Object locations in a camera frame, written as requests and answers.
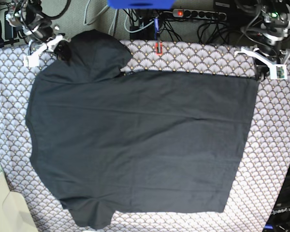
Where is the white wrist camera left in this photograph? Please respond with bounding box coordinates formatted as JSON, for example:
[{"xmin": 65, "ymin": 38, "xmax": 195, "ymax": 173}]
[{"xmin": 269, "ymin": 64, "xmax": 288, "ymax": 80}]

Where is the beige cabinet corner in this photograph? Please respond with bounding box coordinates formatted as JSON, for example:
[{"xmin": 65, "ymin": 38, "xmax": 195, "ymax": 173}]
[{"xmin": 0, "ymin": 165, "xmax": 38, "ymax": 232}]

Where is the black power strip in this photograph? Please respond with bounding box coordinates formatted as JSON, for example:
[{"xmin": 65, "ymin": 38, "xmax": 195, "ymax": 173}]
[{"xmin": 172, "ymin": 9, "xmax": 227, "ymax": 21}]

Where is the dark T-shirt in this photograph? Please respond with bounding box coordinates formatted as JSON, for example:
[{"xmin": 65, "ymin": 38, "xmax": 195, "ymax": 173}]
[{"xmin": 26, "ymin": 30, "xmax": 259, "ymax": 229}]

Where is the fan-patterned tablecloth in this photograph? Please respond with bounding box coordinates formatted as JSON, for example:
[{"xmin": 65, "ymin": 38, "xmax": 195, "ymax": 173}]
[{"xmin": 0, "ymin": 40, "xmax": 290, "ymax": 232}]

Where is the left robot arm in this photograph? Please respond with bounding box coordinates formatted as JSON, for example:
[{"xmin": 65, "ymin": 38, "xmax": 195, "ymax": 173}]
[{"xmin": 234, "ymin": 0, "xmax": 290, "ymax": 80}]

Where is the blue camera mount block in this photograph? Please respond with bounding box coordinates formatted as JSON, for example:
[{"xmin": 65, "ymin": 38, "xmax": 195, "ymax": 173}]
[{"xmin": 108, "ymin": 0, "xmax": 175, "ymax": 9}]

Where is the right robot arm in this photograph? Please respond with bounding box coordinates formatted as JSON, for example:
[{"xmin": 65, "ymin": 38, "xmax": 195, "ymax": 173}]
[{"xmin": 5, "ymin": 0, "xmax": 72, "ymax": 61}]

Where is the orange table clamp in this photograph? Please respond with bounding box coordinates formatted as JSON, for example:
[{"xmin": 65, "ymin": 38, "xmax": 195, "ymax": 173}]
[{"xmin": 155, "ymin": 41, "xmax": 163, "ymax": 56}]

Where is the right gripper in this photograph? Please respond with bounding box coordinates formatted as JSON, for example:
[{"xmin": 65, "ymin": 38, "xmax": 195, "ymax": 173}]
[{"xmin": 40, "ymin": 35, "xmax": 71, "ymax": 61}]

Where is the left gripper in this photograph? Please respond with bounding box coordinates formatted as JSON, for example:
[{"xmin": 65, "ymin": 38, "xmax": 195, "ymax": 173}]
[{"xmin": 234, "ymin": 47, "xmax": 290, "ymax": 81}]

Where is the black OpenArm box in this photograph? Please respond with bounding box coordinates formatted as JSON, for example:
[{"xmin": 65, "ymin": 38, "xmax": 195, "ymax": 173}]
[{"xmin": 263, "ymin": 166, "xmax": 290, "ymax": 232}]

